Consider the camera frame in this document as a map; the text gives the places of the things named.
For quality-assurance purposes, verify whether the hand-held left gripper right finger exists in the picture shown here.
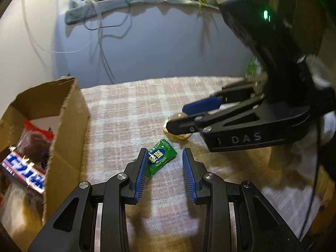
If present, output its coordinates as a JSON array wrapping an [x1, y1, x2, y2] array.
[[182, 148, 302, 252]]

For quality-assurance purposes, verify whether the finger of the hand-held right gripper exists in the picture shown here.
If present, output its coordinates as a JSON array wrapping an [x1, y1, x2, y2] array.
[[167, 96, 265, 136], [182, 80, 268, 116]]

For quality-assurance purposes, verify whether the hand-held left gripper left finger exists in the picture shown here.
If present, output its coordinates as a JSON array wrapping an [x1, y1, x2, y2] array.
[[28, 148, 150, 252]]

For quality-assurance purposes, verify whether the gold candy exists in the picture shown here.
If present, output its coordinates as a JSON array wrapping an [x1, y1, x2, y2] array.
[[163, 112, 191, 140]]

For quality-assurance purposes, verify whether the green candy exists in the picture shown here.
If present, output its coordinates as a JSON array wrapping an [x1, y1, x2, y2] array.
[[135, 139, 178, 178]]

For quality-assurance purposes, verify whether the cardboard box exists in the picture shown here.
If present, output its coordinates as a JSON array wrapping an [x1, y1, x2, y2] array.
[[0, 77, 91, 227]]

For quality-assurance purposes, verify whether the blue white snack bar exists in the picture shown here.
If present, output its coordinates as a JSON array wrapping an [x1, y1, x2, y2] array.
[[0, 144, 48, 195]]

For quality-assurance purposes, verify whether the person's right hand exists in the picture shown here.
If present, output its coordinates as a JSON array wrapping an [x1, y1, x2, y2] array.
[[291, 54, 336, 155]]

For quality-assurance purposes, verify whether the plaid blanket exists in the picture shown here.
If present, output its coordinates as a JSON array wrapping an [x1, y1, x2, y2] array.
[[79, 76, 336, 252]]

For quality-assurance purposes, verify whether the dark brown red-edged snack packet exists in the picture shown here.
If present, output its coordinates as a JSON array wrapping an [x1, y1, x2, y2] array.
[[17, 119, 56, 169]]

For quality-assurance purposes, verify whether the grey towel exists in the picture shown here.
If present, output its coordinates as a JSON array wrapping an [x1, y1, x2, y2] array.
[[64, 0, 221, 26]]

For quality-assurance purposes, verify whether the clear plastic snack packet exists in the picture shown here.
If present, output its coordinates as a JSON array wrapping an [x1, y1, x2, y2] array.
[[5, 186, 46, 217]]

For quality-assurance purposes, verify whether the white power strip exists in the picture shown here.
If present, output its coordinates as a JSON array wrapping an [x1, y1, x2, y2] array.
[[72, 0, 98, 8]]

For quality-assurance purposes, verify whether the black cable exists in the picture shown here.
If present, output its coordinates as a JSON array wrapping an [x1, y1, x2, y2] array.
[[83, 0, 133, 31]]

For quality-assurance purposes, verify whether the white cable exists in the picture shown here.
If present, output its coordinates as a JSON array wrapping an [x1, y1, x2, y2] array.
[[23, 0, 93, 55]]

